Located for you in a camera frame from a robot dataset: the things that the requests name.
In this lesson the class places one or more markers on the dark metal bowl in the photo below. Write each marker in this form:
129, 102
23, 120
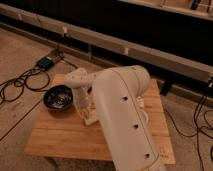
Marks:
58, 98

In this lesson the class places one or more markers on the white bottle lying down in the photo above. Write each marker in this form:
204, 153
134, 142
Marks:
140, 101

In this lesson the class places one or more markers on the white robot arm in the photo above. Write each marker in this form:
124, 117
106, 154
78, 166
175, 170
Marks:
124, 124

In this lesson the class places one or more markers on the white cup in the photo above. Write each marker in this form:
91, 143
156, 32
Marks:
145, 115

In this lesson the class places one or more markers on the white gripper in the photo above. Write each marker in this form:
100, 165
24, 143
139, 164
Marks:
83, 102

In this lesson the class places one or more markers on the long metal rail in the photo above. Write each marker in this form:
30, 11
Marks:
180, 65

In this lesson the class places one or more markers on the white sponge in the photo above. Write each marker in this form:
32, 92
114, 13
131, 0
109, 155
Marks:
90, 118

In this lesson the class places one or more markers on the black power adapter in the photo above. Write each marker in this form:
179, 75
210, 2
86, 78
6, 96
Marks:
45, 63

